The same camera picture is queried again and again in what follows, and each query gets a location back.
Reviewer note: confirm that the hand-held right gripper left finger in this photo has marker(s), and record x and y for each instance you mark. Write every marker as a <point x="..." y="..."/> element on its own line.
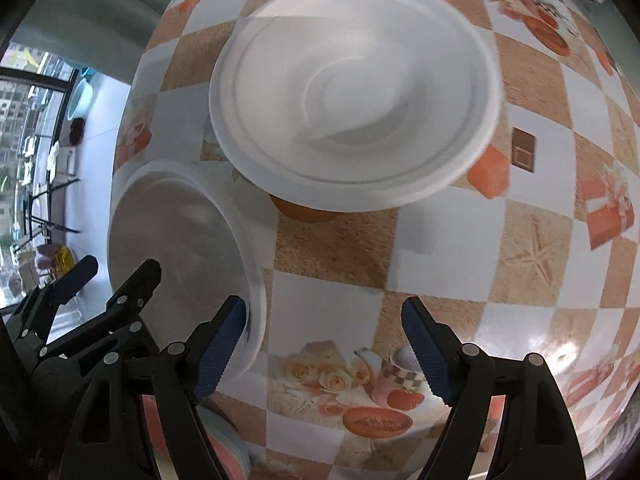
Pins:
<point x="220" y="350"/>

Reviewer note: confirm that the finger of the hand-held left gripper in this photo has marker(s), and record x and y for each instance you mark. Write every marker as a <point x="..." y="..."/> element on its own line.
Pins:
<point x="135" y="285"/>
<point x="70" y="285"/>

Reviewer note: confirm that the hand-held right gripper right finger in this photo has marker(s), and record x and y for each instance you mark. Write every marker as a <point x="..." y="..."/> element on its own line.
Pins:
<point x="425" y="355"/>

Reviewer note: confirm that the white foam bowl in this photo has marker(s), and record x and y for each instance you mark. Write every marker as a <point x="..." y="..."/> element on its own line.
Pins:
<point x="175" y="240"/>
<point x="350" y="85"/>

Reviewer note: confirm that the yellow bag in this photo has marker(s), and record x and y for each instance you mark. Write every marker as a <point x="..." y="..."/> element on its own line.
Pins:
<point x="62" y="257"/>

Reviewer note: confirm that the black metal drying rack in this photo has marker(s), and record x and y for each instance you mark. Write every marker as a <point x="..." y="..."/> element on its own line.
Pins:
<point x="47" y="210"/>

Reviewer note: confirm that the dark red pot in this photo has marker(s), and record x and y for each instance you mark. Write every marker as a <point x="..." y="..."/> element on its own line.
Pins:
<point x="76" y="131"/>

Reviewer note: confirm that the light blue plastic basin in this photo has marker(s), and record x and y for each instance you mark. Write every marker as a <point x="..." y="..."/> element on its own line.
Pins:
<point x="80" y="100"/>

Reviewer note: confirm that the checkered printed tablecloth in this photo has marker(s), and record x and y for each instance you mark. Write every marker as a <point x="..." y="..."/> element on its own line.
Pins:
<point x="540" y="185"/>

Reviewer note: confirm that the grey pleated curtain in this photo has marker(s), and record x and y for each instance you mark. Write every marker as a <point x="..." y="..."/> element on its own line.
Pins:
<point x="110" y="10"/>

